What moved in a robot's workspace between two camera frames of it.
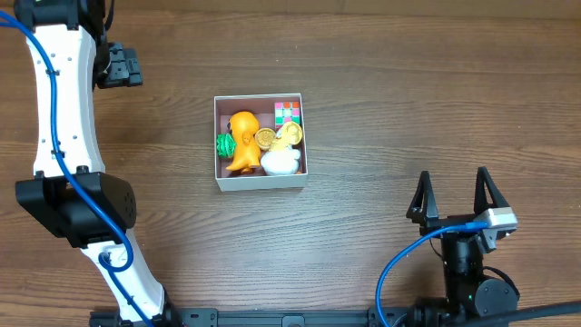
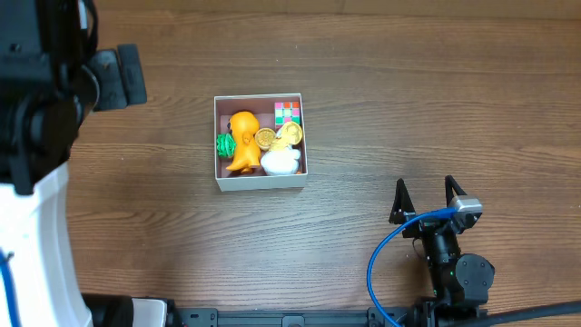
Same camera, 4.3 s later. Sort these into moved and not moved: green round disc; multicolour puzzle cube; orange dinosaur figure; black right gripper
Moved: black right gripper
Not moved: multicolour puzzle cube; green round disc; orange dinosaur figure
